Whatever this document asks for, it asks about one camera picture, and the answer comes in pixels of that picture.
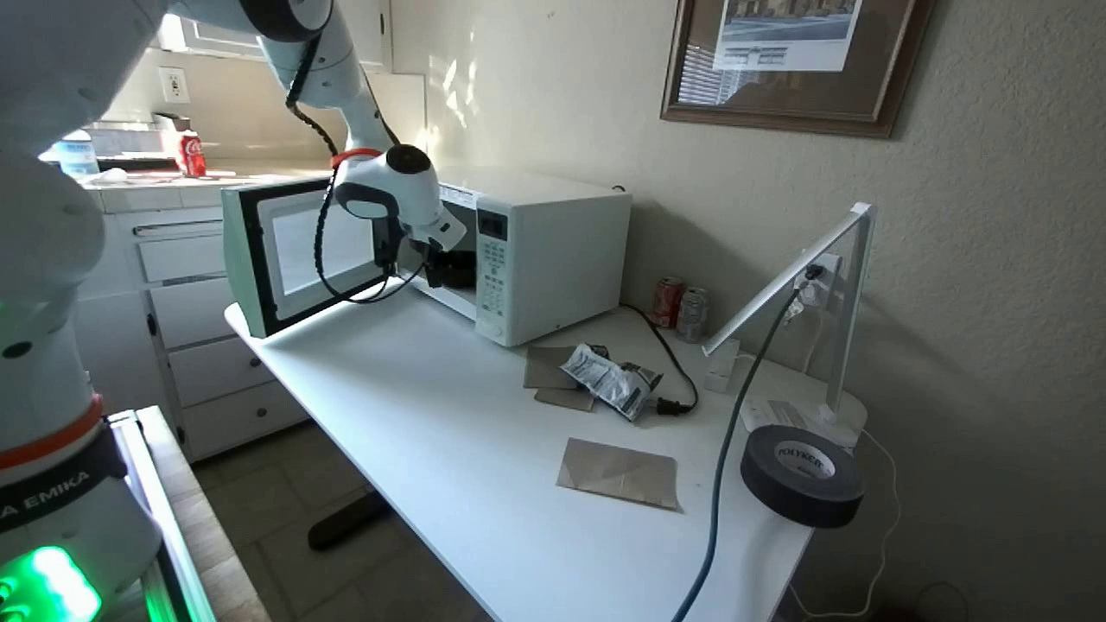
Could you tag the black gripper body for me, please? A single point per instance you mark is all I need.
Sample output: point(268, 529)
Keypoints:
point(390, 243)

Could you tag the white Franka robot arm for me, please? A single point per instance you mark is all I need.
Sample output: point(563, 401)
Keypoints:
point(48, 288)

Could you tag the microwave door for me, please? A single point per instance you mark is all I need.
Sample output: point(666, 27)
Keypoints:
point(294, 254)

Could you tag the white microwave oven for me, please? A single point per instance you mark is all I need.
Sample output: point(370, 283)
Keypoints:
point(556, 262)

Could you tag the large grey tape patch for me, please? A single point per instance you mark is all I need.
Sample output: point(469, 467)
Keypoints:
point(550, 375)

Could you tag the red soda can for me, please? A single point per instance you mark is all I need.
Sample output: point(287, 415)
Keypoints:
point(190, 154)

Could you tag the white drawer cabinet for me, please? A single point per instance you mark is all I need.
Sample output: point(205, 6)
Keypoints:
point(194, 346)

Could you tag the silver foil packet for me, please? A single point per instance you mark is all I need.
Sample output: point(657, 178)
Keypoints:
point(610, 382)

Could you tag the black table foot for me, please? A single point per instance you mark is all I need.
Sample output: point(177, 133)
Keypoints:
point(347, 519)

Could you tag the small red container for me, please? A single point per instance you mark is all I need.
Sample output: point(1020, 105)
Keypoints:
point(670, 304)

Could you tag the small grey container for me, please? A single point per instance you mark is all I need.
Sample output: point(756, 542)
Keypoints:
point(697, 311)

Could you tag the small grey tape patch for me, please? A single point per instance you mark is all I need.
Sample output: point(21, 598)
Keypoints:
point(620, 475)

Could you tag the wooden robot platform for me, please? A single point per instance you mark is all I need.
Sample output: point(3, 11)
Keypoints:
point(190, 519)

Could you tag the framed church picture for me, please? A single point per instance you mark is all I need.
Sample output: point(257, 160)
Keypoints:
point(796, 54)

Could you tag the white desk lamp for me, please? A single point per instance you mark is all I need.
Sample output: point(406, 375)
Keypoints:
point(847, 311)

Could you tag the black tape roll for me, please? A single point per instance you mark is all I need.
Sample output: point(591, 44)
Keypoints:
point(799, 473)

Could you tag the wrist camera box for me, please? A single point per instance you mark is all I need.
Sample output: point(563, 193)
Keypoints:
point(447, 230)

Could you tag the white light switch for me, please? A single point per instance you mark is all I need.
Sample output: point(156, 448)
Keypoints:
point(175, 87)

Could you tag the white wall outlet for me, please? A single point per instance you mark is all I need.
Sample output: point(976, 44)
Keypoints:
point(825, 283)

